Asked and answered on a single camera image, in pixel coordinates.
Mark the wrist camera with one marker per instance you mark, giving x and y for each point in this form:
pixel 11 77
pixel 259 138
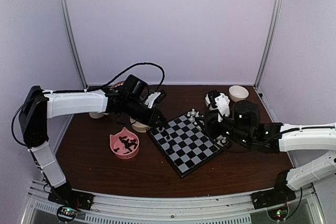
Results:
pixel 221 113
pixel 155 98

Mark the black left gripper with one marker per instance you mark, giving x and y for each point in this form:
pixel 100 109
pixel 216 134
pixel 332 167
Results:
pixel 151 121

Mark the cream round bowl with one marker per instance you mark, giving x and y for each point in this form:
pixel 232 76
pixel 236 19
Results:
pixel 238 93

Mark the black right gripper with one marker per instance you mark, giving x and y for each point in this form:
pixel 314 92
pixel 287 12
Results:
pixel 210 122

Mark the left aluminium frame post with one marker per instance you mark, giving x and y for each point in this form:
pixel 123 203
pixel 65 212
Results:
pixel 72 43

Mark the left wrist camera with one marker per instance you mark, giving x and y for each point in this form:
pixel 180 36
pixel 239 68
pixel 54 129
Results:
pixel 155 98

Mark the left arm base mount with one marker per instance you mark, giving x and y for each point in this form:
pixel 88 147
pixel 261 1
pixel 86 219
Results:
pixel 68 197

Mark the black white chessboard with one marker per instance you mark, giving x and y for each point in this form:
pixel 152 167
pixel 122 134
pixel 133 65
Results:
pixel 192 148

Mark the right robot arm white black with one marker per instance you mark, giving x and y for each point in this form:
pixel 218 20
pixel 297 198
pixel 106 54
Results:
pixel 280 137

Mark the aluminium frame post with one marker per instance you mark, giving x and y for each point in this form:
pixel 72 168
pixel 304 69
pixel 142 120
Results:
pixel 276 10
pixel 72 43

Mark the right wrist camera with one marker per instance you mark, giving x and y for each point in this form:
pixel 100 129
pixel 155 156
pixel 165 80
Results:
pixel 221 113

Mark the white scalloped bowl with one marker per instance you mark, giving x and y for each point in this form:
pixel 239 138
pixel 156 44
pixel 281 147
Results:
pixel 216 100

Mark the right aluminium frame post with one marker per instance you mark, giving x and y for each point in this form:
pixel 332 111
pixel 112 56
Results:
pixel 276 10

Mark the aluminium front rail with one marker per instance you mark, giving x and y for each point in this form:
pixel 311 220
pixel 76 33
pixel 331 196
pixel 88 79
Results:
pixel 235 208

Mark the cream cat-shaped bowl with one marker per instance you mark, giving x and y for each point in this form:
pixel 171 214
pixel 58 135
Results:
pixel 139 127

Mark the white mug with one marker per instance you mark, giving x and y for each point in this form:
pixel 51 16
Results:
pixel 97 115

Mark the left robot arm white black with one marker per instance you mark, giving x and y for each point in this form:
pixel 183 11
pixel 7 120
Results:
pixel 42 105

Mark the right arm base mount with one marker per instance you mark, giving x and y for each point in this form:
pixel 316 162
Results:
pixel 272 197

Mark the pink cat-shaped bowl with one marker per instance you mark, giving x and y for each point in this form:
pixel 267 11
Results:
pixel 124 144

